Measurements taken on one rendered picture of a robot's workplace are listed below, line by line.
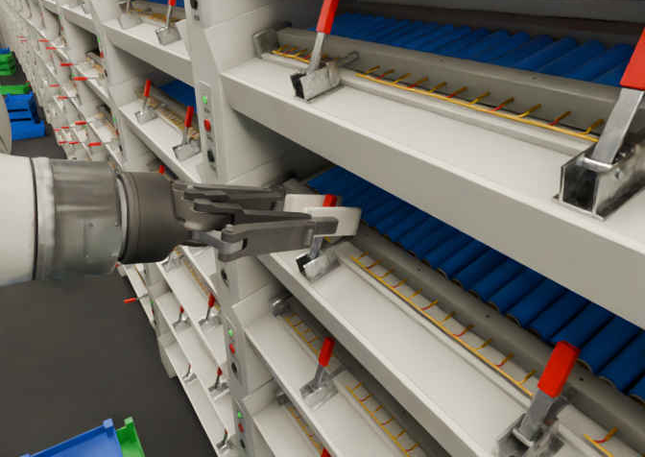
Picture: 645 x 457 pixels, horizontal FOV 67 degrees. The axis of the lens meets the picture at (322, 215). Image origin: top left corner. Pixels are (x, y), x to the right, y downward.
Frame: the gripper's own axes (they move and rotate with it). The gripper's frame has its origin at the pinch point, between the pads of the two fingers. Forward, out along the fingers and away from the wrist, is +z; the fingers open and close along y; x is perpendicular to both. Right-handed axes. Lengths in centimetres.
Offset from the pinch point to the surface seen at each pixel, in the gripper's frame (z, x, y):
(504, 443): -0.6, -5.9, 25.9
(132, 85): 2, -2, -88
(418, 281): 4.5, -2.3, 11.0
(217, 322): 12, -42, -43
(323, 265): 1.0, -5.5, 1.0
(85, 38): 2, 2, -158
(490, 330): 4.4, -2.1, 19.4
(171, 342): 20, -80, -88
